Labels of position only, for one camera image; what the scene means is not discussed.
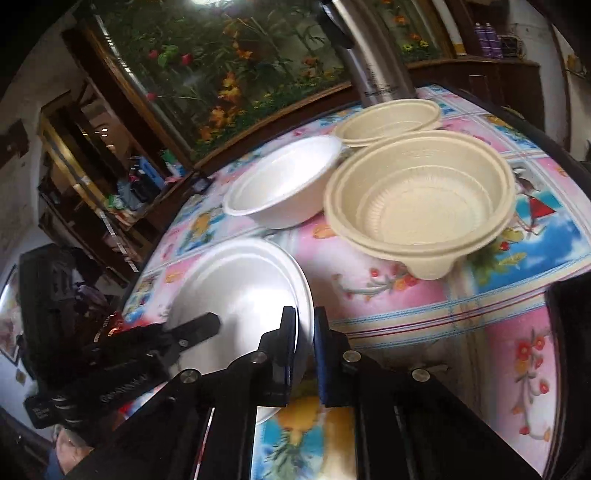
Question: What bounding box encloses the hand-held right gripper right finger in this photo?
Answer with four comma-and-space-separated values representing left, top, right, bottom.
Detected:
314, 307, 543, 480

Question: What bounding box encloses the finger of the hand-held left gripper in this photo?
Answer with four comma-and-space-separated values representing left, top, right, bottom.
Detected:
154, 312, 221, 366

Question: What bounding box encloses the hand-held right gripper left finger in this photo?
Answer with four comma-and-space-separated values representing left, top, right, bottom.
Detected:
69, 305, 299, 480

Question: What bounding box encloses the white foam plate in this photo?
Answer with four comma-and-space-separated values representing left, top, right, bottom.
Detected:
170, 237, 315, 425

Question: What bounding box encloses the beige ribbed bowl with tab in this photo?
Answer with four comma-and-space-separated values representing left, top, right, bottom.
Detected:
323, 130, 516, 281

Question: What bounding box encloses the printed fruit tablecloth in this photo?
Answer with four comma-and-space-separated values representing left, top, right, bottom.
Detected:
122, 84, 591, 480

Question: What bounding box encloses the wooden shelf unit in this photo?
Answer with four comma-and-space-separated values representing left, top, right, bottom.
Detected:
37, 78, 195, 283

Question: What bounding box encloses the blue box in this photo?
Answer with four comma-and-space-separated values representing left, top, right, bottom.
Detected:
137, 156, 166, 186

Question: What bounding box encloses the white foam bowl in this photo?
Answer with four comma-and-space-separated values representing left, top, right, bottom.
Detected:
223, 135, 345, 230

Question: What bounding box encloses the black phone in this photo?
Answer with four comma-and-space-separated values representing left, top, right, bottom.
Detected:
545, 276, 591, 480

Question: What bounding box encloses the shallow beige bowl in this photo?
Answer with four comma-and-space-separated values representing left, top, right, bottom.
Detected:
333, 98, 443, 148

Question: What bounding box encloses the framed flower picture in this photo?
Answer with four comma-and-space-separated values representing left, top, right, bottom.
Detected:
85, 0, 458, 160

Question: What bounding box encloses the stainless steel thermos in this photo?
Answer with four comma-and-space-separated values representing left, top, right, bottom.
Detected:
318, 0, 417, 100

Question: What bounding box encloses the dark wooden cabinet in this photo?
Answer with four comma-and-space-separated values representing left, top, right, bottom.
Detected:
406, 54, 542, 121

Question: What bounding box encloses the purple bottle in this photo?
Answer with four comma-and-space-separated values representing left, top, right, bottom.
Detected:
488, 23, 504, 59
474, 23, 490, 59

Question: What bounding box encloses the white rolled tube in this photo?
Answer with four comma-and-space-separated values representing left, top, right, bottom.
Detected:
433, 0, 464, 57

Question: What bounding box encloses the framed wall picture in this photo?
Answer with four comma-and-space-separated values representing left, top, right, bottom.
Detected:
0, 265, 25, 368

